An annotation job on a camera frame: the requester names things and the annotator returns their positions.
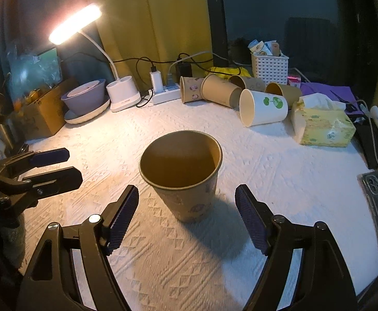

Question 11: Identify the clear phone case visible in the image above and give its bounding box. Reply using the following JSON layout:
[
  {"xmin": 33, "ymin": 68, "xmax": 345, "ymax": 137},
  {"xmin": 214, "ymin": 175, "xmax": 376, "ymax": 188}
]
[{"xmin": 357, "ymin": 171, "xmax": 378, "ymax": 267}]

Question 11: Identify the yellow curtain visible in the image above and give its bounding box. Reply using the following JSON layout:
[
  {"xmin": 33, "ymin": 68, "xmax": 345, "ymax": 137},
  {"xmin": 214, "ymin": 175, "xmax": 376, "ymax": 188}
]
[{"xmin": 81, "ymin": 0, "xmax": 215, "ymax": 91}]

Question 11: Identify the white charger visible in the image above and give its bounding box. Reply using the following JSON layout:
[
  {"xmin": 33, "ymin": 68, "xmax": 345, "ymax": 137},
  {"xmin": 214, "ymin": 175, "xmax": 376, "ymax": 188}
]
[{"xmin": 149, "ymin": 70, "xmax": 164, "ymax": 93}]

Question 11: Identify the black vertical post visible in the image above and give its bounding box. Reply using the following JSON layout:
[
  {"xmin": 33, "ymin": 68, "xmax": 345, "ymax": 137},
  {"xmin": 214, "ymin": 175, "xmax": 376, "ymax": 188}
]
[{"xmin": 205, "ymin": 0, "xmax": 230, "ymax": 72}]

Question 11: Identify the clear plastic bag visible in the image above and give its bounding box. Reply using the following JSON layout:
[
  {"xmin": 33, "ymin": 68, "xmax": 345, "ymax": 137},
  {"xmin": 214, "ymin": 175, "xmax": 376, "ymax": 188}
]
[{"xmin": 6, "ymin": 40, "xmax": 62, "ymax": 99}]

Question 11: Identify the black charger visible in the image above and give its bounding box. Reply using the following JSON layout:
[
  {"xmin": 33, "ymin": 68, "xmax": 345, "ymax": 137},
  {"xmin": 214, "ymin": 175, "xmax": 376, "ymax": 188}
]
[{"xmin": 176, "ymin": 62, "xmax": 192, "ymax": 77}]

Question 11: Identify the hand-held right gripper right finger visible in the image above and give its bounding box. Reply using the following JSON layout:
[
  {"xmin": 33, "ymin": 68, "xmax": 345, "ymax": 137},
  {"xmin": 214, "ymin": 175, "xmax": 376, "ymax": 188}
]
[{"xmin": 235, "ymin": 184, "xmax": 359, "ymax": 311}]

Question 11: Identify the brown printed paper cup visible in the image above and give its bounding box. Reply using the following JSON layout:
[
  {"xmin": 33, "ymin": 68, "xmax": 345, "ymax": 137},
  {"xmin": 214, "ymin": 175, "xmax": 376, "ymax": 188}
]
[
  {"xmin": 179, "ymin": 76, "xmax": 206, "ymax": 104},
  {"xmin": 139, "ymin": 130, "xmax": 223, "ymax": 223}
]

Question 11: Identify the purple cloth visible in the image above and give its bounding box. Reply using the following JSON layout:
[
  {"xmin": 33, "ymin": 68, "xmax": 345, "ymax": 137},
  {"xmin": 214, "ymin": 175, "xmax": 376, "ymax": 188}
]
[{"xmin": 301, "ymin": 82, "xmax": 367, "ymax": 115}]

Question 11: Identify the white textured tablecloth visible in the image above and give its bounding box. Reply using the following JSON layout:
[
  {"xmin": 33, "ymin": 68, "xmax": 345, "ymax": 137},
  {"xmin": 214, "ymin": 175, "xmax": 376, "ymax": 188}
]
[{"xmin": 14, "ymin": 71, "xmax": 378, "ymax": 311}]

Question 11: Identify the bunch of small sachets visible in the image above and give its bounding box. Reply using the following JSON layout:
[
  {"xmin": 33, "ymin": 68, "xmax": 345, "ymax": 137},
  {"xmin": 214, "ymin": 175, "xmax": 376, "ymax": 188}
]
[{"xmin": 248, "ymin": 39, "xmax": 282, "ymax": 57}]

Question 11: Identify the white plastic basket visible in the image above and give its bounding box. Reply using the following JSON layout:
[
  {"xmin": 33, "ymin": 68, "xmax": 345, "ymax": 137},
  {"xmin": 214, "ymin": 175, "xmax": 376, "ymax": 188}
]
[{"xmin": 251, "ymin": 52, "xmax": 289, "ymax": 86}]

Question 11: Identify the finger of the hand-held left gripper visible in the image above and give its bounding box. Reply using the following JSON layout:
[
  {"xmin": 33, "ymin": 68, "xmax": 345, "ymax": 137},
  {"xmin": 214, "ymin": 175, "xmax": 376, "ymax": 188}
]
[
  {"xmin": 0, "ymin": 147, "xmax": 70, "ymax": 178},
  {"xmin": 0, "ymin": 166, "xmax": 83, "ymax": 207}
]

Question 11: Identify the white cup with green print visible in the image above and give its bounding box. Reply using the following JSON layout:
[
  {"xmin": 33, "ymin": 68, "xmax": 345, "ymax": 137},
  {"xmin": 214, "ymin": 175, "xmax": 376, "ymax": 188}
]
[{"xmin": 239, "ymin": 89, "xmax": 288, "ymax": 128}]

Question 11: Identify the cardboard box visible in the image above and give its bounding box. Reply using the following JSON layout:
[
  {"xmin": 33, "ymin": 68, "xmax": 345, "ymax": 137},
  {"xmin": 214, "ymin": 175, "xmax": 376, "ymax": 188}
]
[{"xmin": 12, "ymin": 78, "xmax": 79, "ymax": 140}]

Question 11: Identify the white cable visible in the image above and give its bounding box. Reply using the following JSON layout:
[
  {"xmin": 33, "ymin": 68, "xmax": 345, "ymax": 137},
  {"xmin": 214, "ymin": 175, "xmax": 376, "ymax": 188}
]
[{"xmin": 168, "ymin": 51, "xmax": 213, "ymax": 86}]

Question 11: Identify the white power strip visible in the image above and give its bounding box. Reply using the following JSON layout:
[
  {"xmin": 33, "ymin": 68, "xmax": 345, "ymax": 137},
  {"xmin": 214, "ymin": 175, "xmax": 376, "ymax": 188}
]
[{"xmin": 150, "ymin": 83, "xmax": 182, "ymax": 105}]

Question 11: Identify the black cable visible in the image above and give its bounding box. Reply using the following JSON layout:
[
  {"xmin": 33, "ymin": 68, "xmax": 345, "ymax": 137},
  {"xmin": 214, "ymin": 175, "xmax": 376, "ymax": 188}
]
[{"xmin": 113, "ymin": 53, "xmax": 209, "ymax": 73}]

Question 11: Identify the purple bowl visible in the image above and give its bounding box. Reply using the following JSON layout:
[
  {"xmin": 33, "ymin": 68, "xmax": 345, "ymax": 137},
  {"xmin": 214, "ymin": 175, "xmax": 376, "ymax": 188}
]
[{"xmin": 61, "ymin": 78, "xmax": 107, "ymax": 116}]

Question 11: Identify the black pouch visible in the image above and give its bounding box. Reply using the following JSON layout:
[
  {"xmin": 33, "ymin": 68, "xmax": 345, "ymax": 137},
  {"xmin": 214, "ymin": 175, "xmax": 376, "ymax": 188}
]
[{"xmin": 354, "ymin": 117, "xmax": 378, "ymax": 170}]

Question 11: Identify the yellow cloth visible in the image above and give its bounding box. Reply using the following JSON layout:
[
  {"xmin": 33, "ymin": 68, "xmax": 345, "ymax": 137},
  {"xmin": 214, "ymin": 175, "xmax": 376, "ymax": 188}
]
[{"xmin": 207, "ymin": 66, "xmax": 251, "ymax": 77}]

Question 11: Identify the white desk lamp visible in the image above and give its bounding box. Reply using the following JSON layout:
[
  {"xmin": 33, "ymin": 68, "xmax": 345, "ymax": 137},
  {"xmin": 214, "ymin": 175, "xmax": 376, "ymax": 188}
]
[{"xmin": 49, "ymin": 3, "xmax": 142, "ymax": 113}]

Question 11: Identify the dark fuzzy object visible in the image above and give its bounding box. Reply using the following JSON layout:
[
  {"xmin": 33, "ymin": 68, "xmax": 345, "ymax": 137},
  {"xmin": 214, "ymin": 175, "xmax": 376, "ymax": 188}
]
[{"xmin": 229, "ymin": 37, "xmax": 252, "ymax": 65}]

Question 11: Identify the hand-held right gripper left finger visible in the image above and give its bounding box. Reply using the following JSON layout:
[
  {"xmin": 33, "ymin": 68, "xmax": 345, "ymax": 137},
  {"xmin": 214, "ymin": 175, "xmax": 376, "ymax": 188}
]
[{"xmin": 16, "ymin": 185, "xmax": 140, "ymax": 311}]

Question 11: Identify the white plate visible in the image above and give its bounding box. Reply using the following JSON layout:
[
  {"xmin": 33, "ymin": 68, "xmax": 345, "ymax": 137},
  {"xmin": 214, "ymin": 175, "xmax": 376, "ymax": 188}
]
[{"xmin": 64, "ymin": 95, "xmax": 111, "ymax": 124}]

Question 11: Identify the yellow tissue box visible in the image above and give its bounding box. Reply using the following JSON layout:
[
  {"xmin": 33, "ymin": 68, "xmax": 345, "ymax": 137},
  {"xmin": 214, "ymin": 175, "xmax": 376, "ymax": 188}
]
[{"xmin": 290, "ymin": 93, "xmax": 357, "ymax": 146}]

